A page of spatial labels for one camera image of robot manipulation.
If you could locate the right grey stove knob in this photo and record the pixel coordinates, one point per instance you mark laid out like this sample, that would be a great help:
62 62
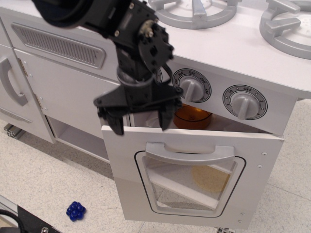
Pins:
245 102

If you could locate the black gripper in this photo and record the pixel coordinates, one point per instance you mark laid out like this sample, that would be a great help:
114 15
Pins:
126 99

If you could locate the left white cabinet door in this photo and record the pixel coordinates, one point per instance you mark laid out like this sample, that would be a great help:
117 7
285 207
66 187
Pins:
28 117

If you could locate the aluminium frame rail right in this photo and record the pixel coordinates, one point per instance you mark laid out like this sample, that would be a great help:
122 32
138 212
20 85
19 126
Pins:
225 230

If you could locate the silver vent grille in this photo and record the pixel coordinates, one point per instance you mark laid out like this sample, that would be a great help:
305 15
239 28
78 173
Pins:
61 46

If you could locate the middle grey stove knob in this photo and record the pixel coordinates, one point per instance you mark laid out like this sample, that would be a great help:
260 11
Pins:
196 87

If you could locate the right silver burner grate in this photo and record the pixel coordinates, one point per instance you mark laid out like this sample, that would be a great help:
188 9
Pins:
286 26

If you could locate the white toy oven door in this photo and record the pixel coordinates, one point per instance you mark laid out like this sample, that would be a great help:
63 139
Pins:
220 195

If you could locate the white toy kitchen unit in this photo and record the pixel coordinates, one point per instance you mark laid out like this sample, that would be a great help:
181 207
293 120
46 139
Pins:
45 178

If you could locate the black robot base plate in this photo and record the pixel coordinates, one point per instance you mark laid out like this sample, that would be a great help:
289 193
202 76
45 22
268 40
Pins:
26 222

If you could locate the orange transparent measuring cup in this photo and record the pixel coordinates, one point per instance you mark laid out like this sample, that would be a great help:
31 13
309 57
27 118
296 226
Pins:
192 118

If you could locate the left silver door handle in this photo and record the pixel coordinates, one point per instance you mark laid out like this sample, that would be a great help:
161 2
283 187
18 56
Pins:
5 67

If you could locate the middle silver burner grate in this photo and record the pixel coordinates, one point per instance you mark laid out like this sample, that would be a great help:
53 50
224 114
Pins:
194 14

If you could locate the aluminium frame rail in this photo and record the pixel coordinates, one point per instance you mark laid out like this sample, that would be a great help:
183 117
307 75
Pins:
13 131
225 230

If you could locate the left grey stove knob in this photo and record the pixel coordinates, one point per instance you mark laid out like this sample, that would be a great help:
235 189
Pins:
159 76

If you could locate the silver burner grate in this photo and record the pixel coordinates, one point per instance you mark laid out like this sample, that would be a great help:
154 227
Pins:
194 14
286 26

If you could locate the blue toy berry cluster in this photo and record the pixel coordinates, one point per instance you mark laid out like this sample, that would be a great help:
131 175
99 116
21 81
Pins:
75 211

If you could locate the grey stove knob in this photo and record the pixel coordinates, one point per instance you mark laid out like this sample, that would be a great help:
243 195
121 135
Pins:
196 87
245 102
159 76

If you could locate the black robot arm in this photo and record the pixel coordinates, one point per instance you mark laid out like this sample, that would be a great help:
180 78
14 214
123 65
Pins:
142 47

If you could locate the silver oven door handle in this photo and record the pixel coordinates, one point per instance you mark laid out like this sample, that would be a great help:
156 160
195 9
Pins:
221 154

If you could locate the aluminium frame rail left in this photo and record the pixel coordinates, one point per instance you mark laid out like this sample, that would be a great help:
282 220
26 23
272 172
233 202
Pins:
13 131

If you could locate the white cabinet door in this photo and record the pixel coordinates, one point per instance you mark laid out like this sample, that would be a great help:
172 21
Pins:
66 93
28 117

